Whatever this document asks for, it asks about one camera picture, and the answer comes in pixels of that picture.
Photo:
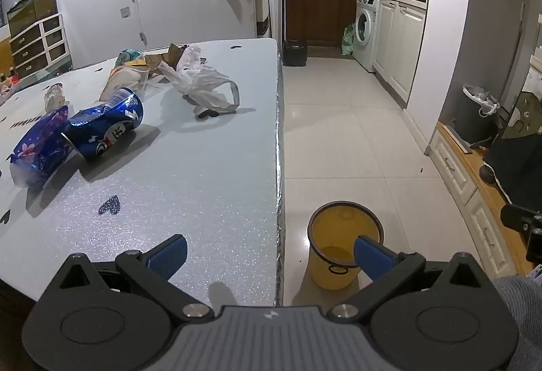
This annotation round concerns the black crate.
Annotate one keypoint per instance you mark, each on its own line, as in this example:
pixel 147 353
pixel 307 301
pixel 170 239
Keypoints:
pixel 295 53

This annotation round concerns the white kitchen cabinets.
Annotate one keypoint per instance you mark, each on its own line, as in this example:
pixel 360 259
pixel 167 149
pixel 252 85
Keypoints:
pixel 400 45

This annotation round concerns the white low cabinet wooden top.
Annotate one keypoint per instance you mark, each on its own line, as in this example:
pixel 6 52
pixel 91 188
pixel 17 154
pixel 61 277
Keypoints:
pixel 465 176

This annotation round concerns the white shelf rack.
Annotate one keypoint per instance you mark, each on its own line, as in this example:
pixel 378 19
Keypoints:
pixel 535 70

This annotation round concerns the clear plastic wrapper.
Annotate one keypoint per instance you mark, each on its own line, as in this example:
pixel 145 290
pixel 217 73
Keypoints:
pixel 54 97

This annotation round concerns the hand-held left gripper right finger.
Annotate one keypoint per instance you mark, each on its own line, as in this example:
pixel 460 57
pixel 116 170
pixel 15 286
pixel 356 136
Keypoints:
pixel 372 259

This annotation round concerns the grey bin with white liner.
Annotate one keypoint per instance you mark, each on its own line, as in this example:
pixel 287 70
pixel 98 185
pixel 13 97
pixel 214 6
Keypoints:
pixel 474 117

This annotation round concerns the purple floral snack packet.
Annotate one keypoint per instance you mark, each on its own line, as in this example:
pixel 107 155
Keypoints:
pixel 38 146

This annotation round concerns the white drawer cabinet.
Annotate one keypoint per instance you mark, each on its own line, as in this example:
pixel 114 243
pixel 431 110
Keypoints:
pixel 38 45

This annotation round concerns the small hanging wall tag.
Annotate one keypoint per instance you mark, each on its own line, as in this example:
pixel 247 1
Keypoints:
pixel 143 38

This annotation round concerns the small wall photo card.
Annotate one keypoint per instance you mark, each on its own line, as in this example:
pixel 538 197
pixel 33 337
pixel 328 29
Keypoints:
pixel 125 11

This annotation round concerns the white washing machine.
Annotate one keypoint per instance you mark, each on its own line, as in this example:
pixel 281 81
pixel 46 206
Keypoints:
pixel 365 30

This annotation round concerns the brown cardboard pieces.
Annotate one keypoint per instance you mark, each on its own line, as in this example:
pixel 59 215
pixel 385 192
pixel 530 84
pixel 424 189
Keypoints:
pixel 169 54

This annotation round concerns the black round object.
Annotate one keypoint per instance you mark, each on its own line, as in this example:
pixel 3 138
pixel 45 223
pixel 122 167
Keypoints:
pixel 488 175

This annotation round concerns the green patterned bag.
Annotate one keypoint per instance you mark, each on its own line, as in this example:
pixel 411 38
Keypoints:
pixel 348 40

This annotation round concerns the white plastic bag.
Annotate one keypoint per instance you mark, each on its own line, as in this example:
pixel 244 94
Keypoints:
pixel 199 83

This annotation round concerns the dark cloth with green patch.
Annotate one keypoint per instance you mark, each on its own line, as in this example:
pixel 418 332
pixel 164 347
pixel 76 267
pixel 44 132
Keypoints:
pixel 516 159

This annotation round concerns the glass fish tank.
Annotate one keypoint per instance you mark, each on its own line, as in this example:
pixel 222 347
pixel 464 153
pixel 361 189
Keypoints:
pixel 31 11

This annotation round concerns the person's grey trouser leg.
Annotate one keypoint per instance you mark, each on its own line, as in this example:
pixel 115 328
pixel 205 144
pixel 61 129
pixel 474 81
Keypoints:
pixel 523 320

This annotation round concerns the crushed blue drink can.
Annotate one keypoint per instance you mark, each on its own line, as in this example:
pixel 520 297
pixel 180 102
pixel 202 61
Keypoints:
pixel 108 132

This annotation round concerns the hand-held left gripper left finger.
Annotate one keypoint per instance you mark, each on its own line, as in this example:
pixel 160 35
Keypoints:
pixel 169 256

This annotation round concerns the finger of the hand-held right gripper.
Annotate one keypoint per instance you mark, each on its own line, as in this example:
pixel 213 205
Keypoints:
pixel 516 216

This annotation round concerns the white tan paper wrapper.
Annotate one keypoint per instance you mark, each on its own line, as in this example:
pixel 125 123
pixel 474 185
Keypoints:
pixel 123 80

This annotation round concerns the yellow waste bin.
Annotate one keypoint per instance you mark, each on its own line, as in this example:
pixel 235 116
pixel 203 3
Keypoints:
pixel 328 237

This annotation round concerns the teal snack packet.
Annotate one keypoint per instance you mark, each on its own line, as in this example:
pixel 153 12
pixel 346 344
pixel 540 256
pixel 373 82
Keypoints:
pixel 129 55

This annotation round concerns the grey flat board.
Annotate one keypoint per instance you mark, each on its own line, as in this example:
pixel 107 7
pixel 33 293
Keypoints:
pixel 456 138

